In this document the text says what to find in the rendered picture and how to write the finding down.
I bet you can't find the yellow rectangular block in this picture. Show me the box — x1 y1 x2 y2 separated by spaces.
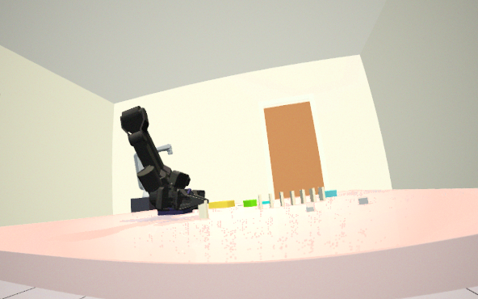
208 200 235 209

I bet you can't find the lime green block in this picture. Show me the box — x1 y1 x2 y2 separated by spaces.
243 200 258 207

